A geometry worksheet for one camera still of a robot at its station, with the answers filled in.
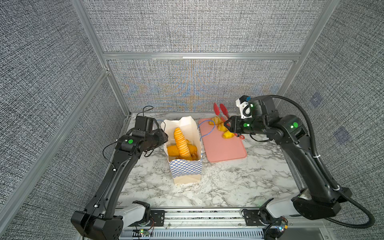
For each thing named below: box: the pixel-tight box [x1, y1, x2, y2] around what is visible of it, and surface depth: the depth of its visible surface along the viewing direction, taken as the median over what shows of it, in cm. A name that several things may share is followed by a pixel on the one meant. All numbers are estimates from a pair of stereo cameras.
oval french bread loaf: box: [167, 144, 198, 157], surface depth 83 cm
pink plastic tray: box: [198, 118, 247, 163], surface depth 99 cm
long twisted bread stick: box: [174, 127, 193, 161], surface depth 83 cm
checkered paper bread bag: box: [160, 116, 202, 185], surface depth 79 cm
